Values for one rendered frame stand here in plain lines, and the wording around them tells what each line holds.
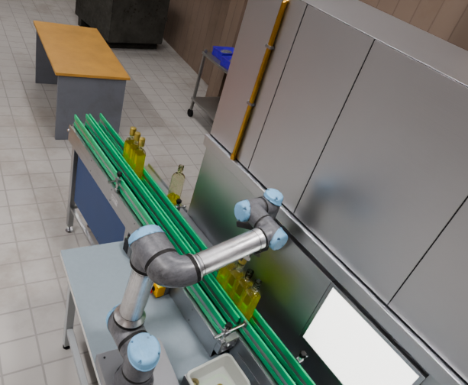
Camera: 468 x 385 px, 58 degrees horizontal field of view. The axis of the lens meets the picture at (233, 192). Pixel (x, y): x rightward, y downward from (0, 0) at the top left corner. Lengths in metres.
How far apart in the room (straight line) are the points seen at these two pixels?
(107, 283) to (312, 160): 1.13
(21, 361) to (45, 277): 0.61
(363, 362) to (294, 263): 0.44
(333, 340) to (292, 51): 1.12
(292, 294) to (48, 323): 1.63
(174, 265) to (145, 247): 0.11
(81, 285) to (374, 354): 1.29
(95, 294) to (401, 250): 1.33
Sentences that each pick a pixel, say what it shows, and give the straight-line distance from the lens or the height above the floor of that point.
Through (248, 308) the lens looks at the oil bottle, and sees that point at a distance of 1.85.
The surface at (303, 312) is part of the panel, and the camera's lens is 1.83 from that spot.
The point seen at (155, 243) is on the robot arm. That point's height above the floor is 1.45.
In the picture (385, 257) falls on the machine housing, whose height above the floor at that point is 1.54.
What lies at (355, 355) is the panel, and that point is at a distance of 1.74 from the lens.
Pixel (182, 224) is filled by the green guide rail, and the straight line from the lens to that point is 2.26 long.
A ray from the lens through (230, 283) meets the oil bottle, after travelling 1.90.
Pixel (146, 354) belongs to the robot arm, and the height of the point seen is 1.03.
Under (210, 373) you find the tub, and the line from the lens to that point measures 1.92.
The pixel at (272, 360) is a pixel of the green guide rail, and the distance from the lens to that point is 1.82.
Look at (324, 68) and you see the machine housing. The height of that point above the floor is 1.97.
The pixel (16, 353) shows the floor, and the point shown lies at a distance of 2.83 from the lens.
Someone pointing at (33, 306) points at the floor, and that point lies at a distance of 3.01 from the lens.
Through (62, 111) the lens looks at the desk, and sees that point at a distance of 4.38.
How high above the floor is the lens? 2.37
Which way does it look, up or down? 34 degrees down
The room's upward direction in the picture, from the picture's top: 19 degrees clockwise
